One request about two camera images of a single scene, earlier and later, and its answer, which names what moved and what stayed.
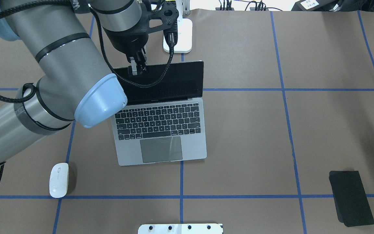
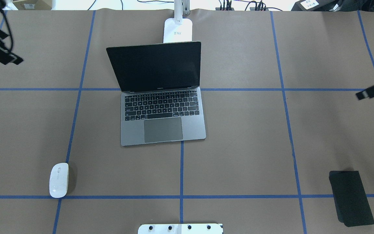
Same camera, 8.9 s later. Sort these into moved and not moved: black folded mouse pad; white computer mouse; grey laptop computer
Moved: grey laptop computer
Not moved: white computer mouse; black folded mouse pad
